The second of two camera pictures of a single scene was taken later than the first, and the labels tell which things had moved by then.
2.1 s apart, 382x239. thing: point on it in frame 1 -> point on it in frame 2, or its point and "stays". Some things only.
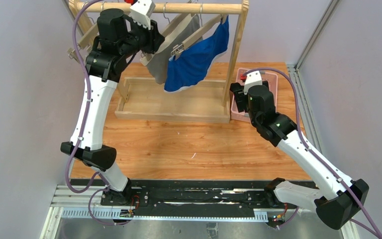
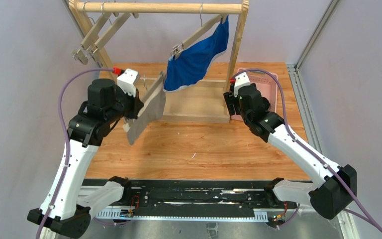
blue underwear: [192, 68] stays
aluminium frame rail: [310, 130] stays
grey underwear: [157, 68] -> [153, 110]
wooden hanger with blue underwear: [204, 31] stays
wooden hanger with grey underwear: [174, 27] -> [153, 107]
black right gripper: [238, 95] -> [230, 103]
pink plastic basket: [272, 79] stays
